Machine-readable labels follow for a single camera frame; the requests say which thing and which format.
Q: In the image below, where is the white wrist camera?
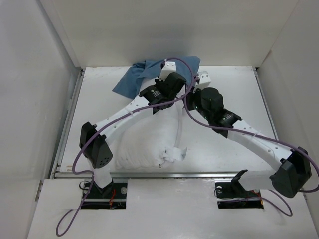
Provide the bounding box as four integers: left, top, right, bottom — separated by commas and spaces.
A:
159, 61, 176, 81
195, 71, 211, 89

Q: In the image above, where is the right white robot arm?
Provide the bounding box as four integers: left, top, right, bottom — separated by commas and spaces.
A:
184, 87, 312, 198

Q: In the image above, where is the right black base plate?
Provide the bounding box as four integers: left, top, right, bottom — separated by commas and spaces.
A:
214, 181, 264, 209

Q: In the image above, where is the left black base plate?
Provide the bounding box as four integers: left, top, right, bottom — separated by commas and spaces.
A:
81, 182, 128, 210

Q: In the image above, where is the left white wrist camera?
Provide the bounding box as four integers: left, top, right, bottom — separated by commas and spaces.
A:
159, 61, 176, 81

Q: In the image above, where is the blue pillowcase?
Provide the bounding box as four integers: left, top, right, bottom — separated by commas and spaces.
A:
112, 56, 201, 99

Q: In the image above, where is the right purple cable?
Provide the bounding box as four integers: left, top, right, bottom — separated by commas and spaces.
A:
183, 77, 319, 217

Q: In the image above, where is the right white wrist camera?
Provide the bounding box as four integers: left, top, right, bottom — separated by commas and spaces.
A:
195, 71, 211, 89

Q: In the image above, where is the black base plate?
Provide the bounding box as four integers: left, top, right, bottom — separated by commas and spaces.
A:
81, 182, 128, 210
214, 181, 264, 209

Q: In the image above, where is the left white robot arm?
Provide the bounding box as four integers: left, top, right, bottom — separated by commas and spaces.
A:
79, 72, 186, 198

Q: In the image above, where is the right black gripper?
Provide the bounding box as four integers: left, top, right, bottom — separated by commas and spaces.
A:
181, 84, 212, 121

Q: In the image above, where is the white pillow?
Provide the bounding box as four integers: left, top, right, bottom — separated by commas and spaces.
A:
115, 100, 187, 170

